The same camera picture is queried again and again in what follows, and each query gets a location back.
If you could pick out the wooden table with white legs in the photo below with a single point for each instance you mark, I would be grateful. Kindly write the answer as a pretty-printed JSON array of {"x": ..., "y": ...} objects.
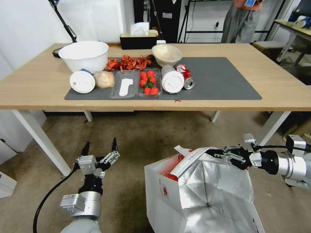
[{"x": 267, "y": 72}]

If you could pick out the white lidded paper cup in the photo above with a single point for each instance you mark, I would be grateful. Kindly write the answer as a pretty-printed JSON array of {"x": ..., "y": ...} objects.
[{"x": 82, "y": 82}]

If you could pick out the crushed red soda can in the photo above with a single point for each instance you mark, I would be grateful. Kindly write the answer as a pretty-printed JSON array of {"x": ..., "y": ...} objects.
[{"x": 185, "y": 75}]

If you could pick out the white tissue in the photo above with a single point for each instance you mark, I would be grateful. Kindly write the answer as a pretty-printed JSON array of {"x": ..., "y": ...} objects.
[{"x": 139, "y": 29}]

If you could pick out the clear cup with white lid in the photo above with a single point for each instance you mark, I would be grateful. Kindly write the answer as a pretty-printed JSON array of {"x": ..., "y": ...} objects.
[{"x": 172, "y": 81}]

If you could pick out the red cherry tomato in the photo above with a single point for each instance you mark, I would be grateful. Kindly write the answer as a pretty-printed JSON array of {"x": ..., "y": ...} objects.
[
  {"x": 154, "y": 91},
  {"x": 152, "y": 80},
  {"x": 143, "y": 74},
  {"x": 143, "y": 83},
  {"x": 147, "y": 90},
  {"x": 151, "y": 73}
]

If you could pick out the white cabinet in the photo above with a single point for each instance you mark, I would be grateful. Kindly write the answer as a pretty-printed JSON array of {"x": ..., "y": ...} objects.
[{"x": 14, "y": 131}]

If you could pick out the black cabinet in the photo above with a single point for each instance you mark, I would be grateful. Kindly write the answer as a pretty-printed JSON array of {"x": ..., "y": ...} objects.
[{"x": 167, "y": 24}]

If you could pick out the dark grey table mat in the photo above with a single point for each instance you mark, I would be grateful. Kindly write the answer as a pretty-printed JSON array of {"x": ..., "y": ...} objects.
[{"x": 218, "y": 80}]

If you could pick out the grey stool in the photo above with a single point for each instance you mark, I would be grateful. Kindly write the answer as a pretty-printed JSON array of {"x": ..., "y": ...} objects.
[{"x": 268, "y": 46}]

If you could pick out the black tissue box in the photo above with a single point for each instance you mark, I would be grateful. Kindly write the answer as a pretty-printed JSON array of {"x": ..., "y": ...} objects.
[{"x": 138, "y": 42}]

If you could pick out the clear plastic clamshell box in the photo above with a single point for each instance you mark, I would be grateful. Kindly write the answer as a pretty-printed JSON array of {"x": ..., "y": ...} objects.
[{"x": 125, "y": 85}]

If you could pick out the person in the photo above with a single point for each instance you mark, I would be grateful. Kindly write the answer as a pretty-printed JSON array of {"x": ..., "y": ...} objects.
[{"x": 240, "y": 21}]

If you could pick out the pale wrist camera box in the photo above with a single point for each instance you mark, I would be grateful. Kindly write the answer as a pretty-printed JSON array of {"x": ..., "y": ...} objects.
[
  {"x": 86, "y": 165},
  {"x": 249, "y": 142}
]

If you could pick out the beige disposable bowl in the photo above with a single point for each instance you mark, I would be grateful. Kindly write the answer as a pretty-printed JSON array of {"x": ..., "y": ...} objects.
[{"x": 167, "y": 54}]

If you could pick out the white foil-lined delivery bag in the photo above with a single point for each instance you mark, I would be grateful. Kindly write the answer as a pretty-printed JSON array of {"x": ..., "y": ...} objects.
[{"x": 213, "y": 194}]

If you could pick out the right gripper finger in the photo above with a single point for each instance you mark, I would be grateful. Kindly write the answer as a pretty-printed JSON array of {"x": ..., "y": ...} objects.
[
  {"x": 232, "y": 148},
  {"x": 233, "y": 157}
]

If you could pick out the white floor box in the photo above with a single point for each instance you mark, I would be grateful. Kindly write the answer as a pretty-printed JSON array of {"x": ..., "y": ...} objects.
[{"x": 7, "y": 184}]

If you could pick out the pale side table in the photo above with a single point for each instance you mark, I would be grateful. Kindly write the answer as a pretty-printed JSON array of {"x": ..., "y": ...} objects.
[{"x": 295, "y": 34}]

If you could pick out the white plastic spoon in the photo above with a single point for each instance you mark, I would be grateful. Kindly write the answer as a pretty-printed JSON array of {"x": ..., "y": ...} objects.
[{"x": 125, "y": 86}]

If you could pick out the large white bowl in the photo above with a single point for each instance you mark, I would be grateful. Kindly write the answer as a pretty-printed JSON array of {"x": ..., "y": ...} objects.
[{"x": 83, "y": 55}]

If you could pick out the red crayfish shell pile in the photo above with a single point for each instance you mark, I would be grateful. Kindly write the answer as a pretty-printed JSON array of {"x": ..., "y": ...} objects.
[{"x": 128, "y": 62}]

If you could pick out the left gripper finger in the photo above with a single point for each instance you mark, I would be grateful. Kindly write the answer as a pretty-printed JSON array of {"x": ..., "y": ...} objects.
[
  {"x": 86, "y": 150},
  {"x": 112, "y": 157}
]

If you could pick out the bun in plastic wrap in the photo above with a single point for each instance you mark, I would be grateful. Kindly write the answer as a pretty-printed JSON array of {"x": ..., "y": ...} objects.
[{"x": 105, "y": 79}]

